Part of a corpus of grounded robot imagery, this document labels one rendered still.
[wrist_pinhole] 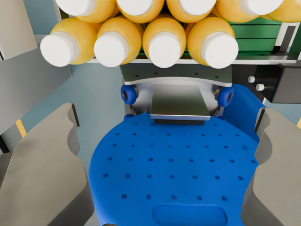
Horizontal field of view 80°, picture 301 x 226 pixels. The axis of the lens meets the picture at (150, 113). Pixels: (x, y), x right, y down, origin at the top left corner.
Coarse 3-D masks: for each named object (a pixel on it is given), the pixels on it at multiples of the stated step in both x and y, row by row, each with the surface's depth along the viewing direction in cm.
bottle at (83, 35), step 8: (56, 24) 25; (64, 24) 24; (72, 24) 25; (80, 24) 25; (88, 24) 27; (96, 24) 30; (56, 32) 23; (64, 32) 23; (72, 32) 24; (80, 32) 25; (88, 32) 26; (96, 32) 28; (72, 40) 24; (80, 40) 25; (88, 40) 26; (80, 48) 25; (88, 48) 26; (80, 56) 26; (88, 56) 27; (72, 64) 27
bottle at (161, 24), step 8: (160, 16) 28; (168, 16) 28; (152, 24) 25; (160, 24) 24; (168, 24) 24; (176, 24) 24; (144, 32) 26; (152, 32) 24; (160, 32) 23; (168, 32) 23; (176, 32) 24; (184, 32) 25; (144, 40) 25; (184, 40) 25; (144, 48) 26; (184, 48) 25
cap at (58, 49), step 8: (48, 40) 22; (56, 40) 22; (64, 40) 22; (40, 48) 23; (48, 48) 23; (56, 48) 22; (64, 48) 22; (72, 48) 23; (48, 56) 23; (56, 56) 23; (64, 56) 23; (72, 56) 23; (56, 64) 24; (64, 64) 23
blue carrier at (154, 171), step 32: (128, 128) 35; (160, 128) 34; (192, 128) 34; (224, 128) 34; (96, 160) 28; (128, 160) 28; (160, 160) 28; (192, 160) 28; (224, 160) 28; (256, 160) 28; (96, 192) 23; (128, 192) 23; (160, 192) 23; (192, 192) 23; (224, 192) 23; (128, 224) 20; (160, 224) 20; (192, 224) 20; (224, 224) 20
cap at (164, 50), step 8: (152, 40) 22; (160, 40) 21; (168, 40) 21; (176, 40) 21; (152, 48) 22; (160, 48) 22; (168, 48) 22; (176, 48) 22; (152, 56) 22; (160, 56) 22; (168, 56) 22; (176, 56) 22; (160, 64) 23; (168, 64) 23
